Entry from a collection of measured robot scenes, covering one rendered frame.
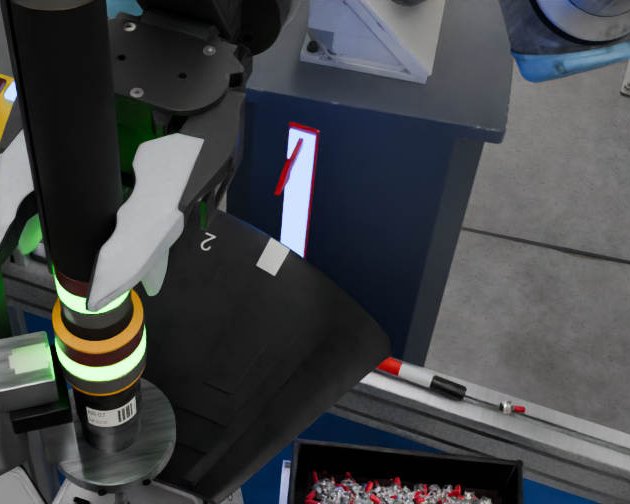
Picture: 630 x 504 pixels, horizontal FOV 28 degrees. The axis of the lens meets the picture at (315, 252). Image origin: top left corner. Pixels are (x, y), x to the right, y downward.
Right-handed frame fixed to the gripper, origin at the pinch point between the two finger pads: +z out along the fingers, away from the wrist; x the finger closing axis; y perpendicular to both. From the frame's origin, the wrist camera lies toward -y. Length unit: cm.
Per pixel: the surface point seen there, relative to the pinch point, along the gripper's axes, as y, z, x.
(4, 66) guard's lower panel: 113, -103, 70
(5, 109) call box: 43, -40, 28
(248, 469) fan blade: 32.5, -9.3, -6.3
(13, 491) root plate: 22.9, 1.2, 4.1
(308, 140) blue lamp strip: 31.9, -37.3, -0.8
